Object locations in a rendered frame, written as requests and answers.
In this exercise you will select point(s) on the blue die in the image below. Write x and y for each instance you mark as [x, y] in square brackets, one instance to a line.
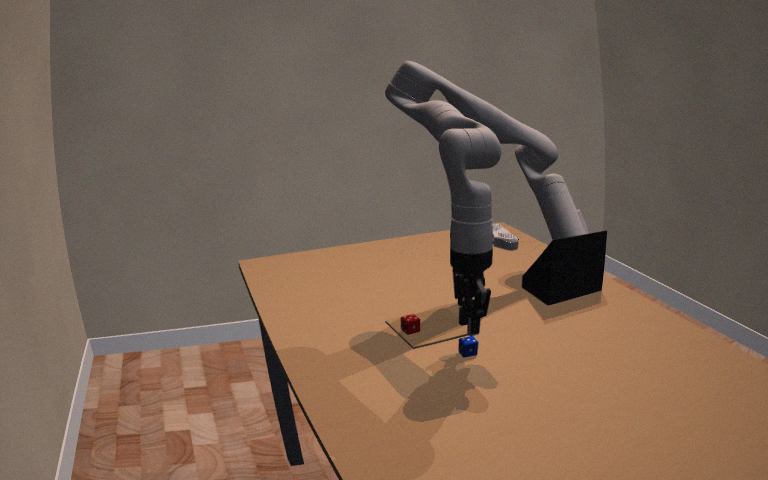
[468, 346]

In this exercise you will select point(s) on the tan square mat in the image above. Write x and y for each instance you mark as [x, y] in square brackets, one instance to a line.
[435, 326]

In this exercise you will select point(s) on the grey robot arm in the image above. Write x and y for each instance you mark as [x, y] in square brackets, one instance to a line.
[471, 229]

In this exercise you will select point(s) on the red die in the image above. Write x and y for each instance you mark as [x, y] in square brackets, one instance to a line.
[410, 324]

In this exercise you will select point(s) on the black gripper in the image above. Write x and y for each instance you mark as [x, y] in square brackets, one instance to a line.
[470, 284]

